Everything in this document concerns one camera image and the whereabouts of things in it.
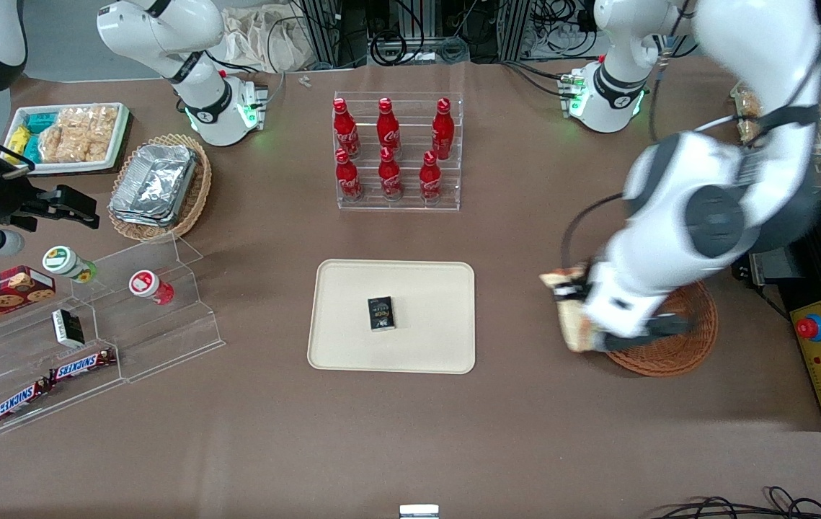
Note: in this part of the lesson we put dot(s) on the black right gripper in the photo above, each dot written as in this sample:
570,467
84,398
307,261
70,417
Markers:
8,198

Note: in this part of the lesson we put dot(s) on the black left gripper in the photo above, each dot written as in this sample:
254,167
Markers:
571,291

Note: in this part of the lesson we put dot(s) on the triangular sandwich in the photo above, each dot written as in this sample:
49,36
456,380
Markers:
572,324

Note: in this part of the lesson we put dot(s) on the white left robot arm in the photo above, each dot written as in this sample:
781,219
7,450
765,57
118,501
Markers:
677,238

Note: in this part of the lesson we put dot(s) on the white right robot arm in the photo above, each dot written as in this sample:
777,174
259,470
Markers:
202,108

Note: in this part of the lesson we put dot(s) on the white rectangular snack tray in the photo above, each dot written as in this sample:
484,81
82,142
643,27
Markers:
57,167

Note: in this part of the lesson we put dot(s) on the tan oval wicker basket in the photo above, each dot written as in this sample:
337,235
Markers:
197,194

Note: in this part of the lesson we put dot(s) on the brown round wicker basket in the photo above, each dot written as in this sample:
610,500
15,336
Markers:
677,357

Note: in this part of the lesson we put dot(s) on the beige plastic tray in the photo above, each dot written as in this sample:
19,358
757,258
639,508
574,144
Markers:
424,346

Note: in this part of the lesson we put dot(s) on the green lid yoghurt cup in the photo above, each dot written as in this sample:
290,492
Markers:
64,262

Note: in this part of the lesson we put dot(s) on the teal snack packet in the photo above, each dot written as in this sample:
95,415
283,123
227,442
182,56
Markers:
32,148
41,122

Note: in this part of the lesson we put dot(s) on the rice cracker bag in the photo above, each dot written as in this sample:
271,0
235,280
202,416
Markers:
78,133

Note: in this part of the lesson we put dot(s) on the stacked aluminium foil trays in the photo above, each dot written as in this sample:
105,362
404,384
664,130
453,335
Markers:
154,184

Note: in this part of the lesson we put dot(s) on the yellow snack packet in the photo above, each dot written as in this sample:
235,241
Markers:
18,140

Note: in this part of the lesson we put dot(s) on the red lid yoghurt cup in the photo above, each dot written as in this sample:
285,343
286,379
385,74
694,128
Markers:
147,285

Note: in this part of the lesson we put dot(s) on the black and white small box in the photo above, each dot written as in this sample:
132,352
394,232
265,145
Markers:
67,328

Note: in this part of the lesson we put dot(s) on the brown snickers bar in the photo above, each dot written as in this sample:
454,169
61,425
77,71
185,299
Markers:
19,402
83,365

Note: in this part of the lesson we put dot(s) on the clear acrylic stepped shelf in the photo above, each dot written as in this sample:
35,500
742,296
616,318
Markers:
165,339

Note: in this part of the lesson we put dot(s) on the red cola bottle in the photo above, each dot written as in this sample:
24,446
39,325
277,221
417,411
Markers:
430,180
389,176
348,179
345,131
388,130
442,131

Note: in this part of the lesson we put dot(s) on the clear acrylic bottle rack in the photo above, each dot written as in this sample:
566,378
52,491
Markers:
410,205

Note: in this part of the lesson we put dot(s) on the red emergency stop button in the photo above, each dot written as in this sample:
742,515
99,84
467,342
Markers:
810,328

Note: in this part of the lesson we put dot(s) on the beige cloth bag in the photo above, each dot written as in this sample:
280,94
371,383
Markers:
259,40

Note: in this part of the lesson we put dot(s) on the aluminium frame post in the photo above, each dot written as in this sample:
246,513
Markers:
515,29
331,29

